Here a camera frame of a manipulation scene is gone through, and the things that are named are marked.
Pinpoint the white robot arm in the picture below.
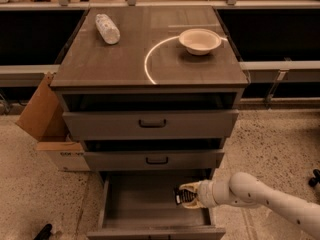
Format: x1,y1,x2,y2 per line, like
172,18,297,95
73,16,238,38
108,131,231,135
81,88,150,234
174,172,320,240

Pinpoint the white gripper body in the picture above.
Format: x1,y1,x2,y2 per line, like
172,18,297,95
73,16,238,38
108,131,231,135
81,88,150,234
197,180,217,208

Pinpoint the black object on floor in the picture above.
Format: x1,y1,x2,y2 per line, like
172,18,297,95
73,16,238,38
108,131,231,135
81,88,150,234
33,224,52,240

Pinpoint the brown cardboard box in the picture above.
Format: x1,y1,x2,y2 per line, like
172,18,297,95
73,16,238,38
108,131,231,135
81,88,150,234
16,73,89,172

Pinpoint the middle grey drawer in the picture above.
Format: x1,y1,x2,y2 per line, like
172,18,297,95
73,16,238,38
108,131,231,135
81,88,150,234
84,149,224,171

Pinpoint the grey drawer cabinet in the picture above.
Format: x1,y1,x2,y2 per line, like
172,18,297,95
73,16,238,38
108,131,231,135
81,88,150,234
49,5,250,240

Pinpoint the black chair caster wheel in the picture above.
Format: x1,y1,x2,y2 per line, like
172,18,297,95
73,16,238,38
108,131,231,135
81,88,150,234
308,169,320,187

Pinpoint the white paper bowl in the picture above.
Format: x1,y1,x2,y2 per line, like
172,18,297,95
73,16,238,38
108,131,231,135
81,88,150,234
179,29,222,56

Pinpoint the grey metal rail shelf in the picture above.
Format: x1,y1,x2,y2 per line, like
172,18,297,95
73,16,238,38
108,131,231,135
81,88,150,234
0,65,59,87

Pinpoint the top grey drawer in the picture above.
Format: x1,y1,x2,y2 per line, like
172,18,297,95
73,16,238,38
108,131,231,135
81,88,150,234
63,110,238,140

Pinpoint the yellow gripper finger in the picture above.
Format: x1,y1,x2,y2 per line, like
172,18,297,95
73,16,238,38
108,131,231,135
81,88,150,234
179,182,200,192
182,199,202,209

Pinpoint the white plastic water bottle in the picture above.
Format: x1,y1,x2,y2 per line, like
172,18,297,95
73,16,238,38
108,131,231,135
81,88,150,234
95,14,120,45

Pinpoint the bottom grey open drawer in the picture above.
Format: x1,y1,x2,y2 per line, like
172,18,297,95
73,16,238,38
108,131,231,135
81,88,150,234
87,169,225,240

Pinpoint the black rxbar chocolate bar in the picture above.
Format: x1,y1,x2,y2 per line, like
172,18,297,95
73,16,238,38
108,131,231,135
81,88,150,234
174,188,197,205

